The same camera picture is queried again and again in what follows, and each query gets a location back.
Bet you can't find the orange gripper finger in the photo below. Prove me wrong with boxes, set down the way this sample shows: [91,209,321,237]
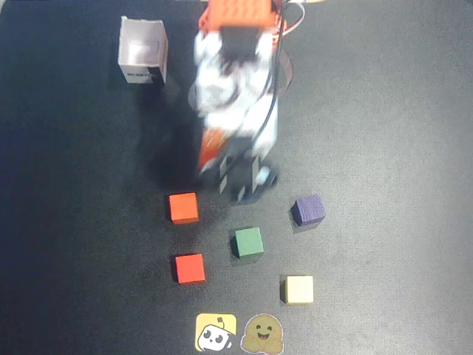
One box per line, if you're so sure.
[197,127,234,175]

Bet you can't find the white gripper body with motor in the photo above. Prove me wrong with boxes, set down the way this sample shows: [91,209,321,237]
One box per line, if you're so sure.
[227,105,281,159]

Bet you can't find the yellow wooden cube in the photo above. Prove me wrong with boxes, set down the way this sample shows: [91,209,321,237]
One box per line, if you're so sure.
[284,274,315,305]

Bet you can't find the orange wooden cube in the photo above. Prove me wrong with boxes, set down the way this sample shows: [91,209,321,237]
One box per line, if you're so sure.
[169,192,200,226]

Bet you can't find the purple wooden cube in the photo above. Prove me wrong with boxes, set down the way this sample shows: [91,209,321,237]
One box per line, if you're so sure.
[291,194,327,228]

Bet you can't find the green wooden cube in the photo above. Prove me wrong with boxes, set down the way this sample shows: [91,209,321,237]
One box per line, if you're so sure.
[233,226,265,259]

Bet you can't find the red wooden cube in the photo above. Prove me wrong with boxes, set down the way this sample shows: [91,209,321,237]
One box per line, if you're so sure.
[174,253,206,285]

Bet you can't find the black webcam on gripper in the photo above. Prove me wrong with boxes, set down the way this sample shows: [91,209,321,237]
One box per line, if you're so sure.
[201,153,281,205]

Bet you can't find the white open cardboard box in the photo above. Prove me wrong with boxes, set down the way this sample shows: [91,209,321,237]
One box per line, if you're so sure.
[117,16,169,87]

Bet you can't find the dark grey table mat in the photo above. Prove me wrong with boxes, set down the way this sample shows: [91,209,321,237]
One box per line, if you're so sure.
[0,0,473,355]

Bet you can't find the yellow panda robot sticker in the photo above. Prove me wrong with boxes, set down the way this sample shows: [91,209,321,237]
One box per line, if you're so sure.
[194,313,239,353]

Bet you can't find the hugging face emoji sticker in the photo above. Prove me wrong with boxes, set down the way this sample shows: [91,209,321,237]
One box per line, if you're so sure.
[240,313,286,354]

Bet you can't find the black camera cable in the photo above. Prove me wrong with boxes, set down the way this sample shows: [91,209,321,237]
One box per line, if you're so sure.
[254,10,288,145]

